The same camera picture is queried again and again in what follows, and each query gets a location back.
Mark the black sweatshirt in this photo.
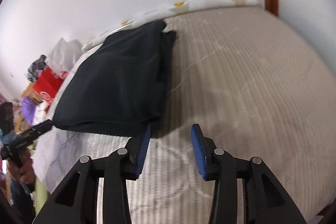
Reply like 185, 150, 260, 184
52, 20, 177, 137

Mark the person's left hand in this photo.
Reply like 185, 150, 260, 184
7, 148, 36, 184

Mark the white dotted blanket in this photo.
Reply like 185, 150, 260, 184
32, 101, 50, 126

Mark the wooden headboard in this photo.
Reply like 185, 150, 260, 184
14, 83, 42, 133

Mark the purple cloth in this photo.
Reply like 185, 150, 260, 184
21, 97, 36, 126

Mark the green bedding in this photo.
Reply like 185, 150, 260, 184
34, 178, 50, 215

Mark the red paper shopping bag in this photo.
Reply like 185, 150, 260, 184
33, 67, 68, 105

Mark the grey plaid cloth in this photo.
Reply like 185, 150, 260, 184
26, 55, 47, 83

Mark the white Miniso plastic bag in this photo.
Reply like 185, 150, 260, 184
46, 38, 83, 75

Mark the striped quilted mattress cover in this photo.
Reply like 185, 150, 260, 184
32, 6, 336, 224

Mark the white floral bed sheet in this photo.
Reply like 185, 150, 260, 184
81, 0, 263, 53

